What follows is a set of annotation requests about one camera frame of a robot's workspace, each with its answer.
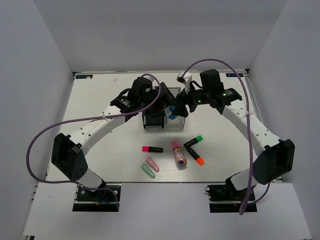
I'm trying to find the blue patterned glue stick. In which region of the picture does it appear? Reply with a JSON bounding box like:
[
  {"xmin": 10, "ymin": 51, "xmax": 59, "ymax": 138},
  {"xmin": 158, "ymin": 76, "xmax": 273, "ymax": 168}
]
[{"xmin": 164, "ymin": 105, "xmax": 177, "ymax": 120}]

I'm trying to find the black two-slot container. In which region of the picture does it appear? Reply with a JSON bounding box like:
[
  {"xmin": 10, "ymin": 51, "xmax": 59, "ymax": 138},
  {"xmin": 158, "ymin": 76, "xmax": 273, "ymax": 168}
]
[{"xmin": 142, "ymin": 85, "xmax": 165, "ymax": 130}]

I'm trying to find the green eraser capsule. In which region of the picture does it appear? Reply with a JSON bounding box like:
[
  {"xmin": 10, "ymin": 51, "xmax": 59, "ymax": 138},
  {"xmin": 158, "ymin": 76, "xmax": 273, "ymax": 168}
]
[{"xmin": 141, "ymin": 163, "xmax": 156, "ymax": 179}]

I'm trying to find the pink eraser capsule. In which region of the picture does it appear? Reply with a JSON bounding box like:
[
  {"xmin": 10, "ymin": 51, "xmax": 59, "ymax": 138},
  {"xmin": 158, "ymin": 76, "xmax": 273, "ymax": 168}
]
[{"xmin": 145, "ymin": 157, "xmax": 160, "ymax": 173}]

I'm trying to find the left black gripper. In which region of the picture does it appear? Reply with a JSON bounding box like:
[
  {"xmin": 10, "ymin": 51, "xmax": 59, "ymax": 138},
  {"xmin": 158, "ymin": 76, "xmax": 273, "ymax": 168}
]
[{"xmin": 139, "ymin": 82, "xmax": 177, "ymax": 119}]

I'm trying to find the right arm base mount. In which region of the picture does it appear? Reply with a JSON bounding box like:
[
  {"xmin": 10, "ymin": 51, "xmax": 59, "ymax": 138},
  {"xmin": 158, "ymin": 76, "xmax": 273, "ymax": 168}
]
[{"xmin": 204, "ymin": 173, "xmax": 258, "ymax": 215}]

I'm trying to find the blue table label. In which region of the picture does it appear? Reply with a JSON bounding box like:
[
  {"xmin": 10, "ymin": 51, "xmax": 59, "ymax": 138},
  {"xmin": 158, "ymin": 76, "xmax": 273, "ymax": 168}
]
[
  {"xmin": 225, "ymin": 73, "xmax": 244, "ymax": 78},
  {"xmin": 75, "ymin": 74, "xmax": 93, "ymax": 79}
]

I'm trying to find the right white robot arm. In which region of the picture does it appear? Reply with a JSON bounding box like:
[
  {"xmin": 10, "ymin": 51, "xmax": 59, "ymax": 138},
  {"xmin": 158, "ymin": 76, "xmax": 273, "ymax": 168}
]
[{"xmin": 174, "ymin": 81, "xmax": 295, "ymax": 201}]

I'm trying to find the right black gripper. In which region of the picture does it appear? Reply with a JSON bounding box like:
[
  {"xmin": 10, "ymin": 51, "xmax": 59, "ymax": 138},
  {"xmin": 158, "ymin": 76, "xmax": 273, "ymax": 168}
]
[{"xmin": 172, "ymin": 81, "xmax": 211, "ymax": 118}]

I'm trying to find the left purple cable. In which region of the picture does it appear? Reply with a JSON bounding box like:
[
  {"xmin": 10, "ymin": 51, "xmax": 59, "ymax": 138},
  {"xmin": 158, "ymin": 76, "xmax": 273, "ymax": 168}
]
[{"xmin": 26, "ymin": 73, "xmax": 161, "ymax": 185}]

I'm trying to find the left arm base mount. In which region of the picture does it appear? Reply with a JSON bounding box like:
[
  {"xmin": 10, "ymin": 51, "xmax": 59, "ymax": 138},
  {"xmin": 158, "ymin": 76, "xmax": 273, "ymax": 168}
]
[{"xmin": 72, "ymin": 184, "xmax": 122, "ymax": 213}]

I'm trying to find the right blue table label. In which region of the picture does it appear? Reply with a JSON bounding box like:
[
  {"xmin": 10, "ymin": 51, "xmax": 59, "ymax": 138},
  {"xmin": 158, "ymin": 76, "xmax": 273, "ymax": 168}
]
[{"xmin": 225, "ymin": 73, "xmax": 244, "ymax": 78}]

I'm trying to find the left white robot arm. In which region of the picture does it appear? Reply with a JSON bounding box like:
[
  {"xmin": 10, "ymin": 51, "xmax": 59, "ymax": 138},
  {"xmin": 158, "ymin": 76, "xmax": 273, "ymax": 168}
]
[{"xmin": 51, "ymin": 76, "xmax": 177, "ymax": 200}]

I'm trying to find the orange cap black highlighter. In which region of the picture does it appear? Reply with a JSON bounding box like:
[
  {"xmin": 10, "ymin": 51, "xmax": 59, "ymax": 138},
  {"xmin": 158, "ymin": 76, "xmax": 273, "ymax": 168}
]
[{"xmin": 186, "ymin": 147, "xmax": 205, "ymax": 166}]

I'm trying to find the purple cable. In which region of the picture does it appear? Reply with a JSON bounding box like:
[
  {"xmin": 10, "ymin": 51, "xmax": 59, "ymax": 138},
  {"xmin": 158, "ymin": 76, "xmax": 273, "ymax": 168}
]
[
  {"xmin": 181, "ymin": 58, "xmax": 271, "ymax": 216},
  {"xmin": 26, "ymin": 73, "xmax": 161, "ymax": 185}
]

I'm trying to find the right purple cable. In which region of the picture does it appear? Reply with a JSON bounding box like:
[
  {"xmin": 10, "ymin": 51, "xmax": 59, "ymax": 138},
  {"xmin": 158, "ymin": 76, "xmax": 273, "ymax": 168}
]
[{"xmin": 181, "ymin": 58, "xmax": 271, "ymax": 216}]

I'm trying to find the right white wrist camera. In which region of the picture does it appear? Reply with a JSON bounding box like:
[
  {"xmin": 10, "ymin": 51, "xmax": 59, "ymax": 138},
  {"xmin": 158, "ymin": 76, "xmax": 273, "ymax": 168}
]
[{"xmin": 176, "ymin": 71, "xmax": 192, "ymax": 93}]

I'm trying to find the left blue table label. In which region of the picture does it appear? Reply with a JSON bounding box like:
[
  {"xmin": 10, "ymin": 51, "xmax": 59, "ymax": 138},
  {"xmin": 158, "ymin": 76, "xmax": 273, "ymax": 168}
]
[{"xmin": 75, "ymin": 74, "xmax": 93, "ymax": 79}]

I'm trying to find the white two-slot container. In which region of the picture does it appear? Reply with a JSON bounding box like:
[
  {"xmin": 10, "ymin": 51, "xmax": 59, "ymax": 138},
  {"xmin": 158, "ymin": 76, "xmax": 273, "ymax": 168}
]
[{"xmin": 164, "ymin": 87, "xmax": 185, "ymax": 131}]

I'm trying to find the pink cap black highlighter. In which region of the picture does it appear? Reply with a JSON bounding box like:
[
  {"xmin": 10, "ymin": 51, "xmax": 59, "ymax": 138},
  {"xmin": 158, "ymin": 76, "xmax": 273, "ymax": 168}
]
[{"xmin": 141, "ymin": 146, "xmax": 164, "ymax": 153}]

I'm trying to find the green cap black highlighter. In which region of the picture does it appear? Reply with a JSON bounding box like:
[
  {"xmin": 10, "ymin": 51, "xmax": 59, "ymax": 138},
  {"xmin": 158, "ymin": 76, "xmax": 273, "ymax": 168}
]
[{"xmin": 184, "ymin": 135, "xmax": 203, "ymax": 149}]

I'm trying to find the pink patterned glue stick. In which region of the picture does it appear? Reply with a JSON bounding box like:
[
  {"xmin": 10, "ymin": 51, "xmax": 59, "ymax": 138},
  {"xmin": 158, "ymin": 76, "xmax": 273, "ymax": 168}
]
[{"xmin": 170, "ymin": 140, "xmax": 187, "ymax": 168}]

